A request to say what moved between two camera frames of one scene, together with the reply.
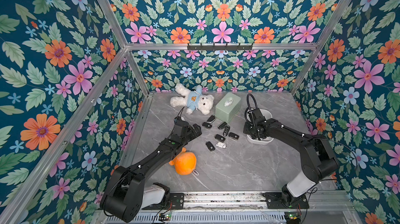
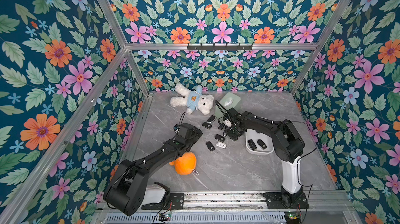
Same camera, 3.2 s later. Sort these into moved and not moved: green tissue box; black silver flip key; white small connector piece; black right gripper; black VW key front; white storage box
Moved: white storage box; black right gripper
Not moved: green tissue box; black VW key front; black silver flip key; white small connector piece
